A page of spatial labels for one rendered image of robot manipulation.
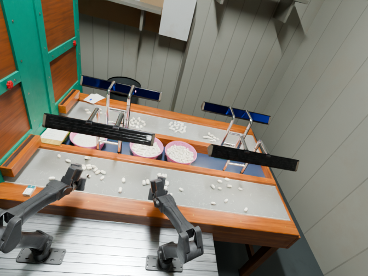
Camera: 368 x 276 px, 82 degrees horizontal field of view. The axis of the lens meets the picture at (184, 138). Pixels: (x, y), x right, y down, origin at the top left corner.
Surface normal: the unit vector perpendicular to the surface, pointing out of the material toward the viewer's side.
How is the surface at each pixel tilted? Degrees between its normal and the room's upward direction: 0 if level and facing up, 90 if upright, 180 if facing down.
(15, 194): 0
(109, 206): 0
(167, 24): 90
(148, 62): 90
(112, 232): 0
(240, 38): 90
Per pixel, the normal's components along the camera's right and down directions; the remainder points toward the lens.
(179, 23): 0.04, 0.62
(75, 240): 0.24, -0.77
